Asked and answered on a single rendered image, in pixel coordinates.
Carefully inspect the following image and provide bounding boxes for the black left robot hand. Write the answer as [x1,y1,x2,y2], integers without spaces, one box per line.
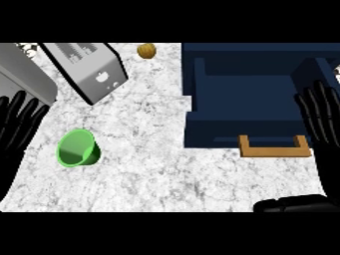
[0,90,52,213]

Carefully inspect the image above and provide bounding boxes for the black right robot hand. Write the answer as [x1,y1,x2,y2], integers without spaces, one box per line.
[252,80,340,213]

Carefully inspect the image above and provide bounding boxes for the green cup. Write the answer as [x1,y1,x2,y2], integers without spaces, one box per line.
[55,128,102,167]

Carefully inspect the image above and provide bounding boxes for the navy blue open drawer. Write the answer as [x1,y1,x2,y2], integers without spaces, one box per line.
[182,57,321,149]

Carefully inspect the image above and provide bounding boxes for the grey box appliance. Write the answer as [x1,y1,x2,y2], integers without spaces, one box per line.
[0,43,59,111]

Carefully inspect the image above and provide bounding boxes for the navy blue cabinet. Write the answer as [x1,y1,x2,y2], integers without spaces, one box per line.
[179,43,340,111]

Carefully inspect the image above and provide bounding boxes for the silver toaster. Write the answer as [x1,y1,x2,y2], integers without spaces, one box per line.
[39,43,130,107]

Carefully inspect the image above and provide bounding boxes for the small brown round object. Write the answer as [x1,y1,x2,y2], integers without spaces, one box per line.
[136,43,158,60]

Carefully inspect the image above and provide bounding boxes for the wooden drawer handle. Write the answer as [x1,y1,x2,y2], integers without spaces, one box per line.
[238,134,312,158]

